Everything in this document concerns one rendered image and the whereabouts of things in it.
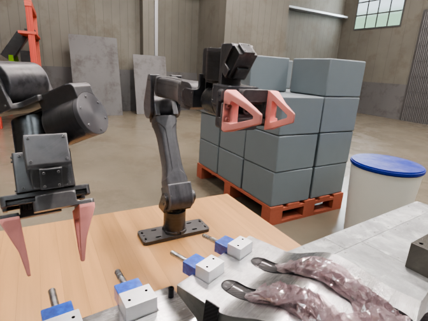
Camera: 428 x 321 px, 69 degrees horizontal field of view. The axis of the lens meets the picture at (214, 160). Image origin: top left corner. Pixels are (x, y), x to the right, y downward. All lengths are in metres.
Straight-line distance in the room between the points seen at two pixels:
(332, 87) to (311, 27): 9.55
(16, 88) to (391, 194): 2.42
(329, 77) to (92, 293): 2.43
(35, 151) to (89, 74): 7.91
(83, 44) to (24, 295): 7.85
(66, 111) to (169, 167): 0.47
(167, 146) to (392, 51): 11.42
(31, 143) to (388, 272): 0.82
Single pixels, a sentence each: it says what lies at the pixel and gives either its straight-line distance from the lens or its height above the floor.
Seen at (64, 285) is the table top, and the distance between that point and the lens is 0.79.
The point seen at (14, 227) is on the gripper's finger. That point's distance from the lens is 0.45.
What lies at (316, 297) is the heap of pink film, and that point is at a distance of 0.56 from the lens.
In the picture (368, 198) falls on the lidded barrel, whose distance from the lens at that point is 2.62.
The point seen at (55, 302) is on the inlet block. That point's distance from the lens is 0.59.
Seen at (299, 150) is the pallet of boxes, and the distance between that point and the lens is 2.70.
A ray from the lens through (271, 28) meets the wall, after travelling 9.23.
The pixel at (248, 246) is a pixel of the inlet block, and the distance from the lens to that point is 0.74.
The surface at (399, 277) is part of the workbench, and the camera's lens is 0.92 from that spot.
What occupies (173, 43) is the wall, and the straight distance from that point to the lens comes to 9.40.
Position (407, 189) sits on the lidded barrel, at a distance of 2.63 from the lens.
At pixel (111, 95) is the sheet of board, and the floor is 0.47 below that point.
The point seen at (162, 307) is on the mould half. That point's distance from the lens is 0.56.
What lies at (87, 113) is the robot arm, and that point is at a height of 1.20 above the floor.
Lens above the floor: 1.26
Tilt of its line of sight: 16 degrees down
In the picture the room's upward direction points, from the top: 3 degrees clockwise
